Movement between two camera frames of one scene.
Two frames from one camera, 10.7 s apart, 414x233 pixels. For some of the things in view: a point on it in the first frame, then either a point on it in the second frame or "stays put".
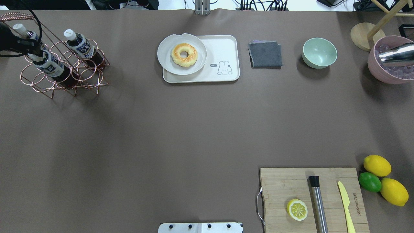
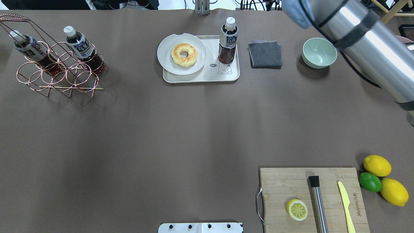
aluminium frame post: [202, 7] stays put
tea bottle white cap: [54, 68] -> [228, 39]
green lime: [370, 182] stays put
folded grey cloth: [265, 54] stays put
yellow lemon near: [394, 192] stays put
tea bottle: [20, 29] -> [30, 47]
